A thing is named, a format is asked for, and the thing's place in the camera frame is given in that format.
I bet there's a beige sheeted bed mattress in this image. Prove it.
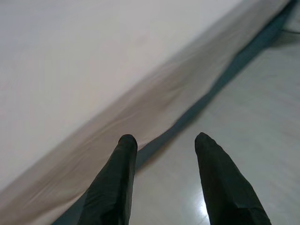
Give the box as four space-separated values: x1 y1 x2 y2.
0 0 291 225

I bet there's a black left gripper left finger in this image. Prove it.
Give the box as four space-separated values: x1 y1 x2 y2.
78 133 138 225

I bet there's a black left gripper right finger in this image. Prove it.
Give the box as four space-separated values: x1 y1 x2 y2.
194 131 273 225

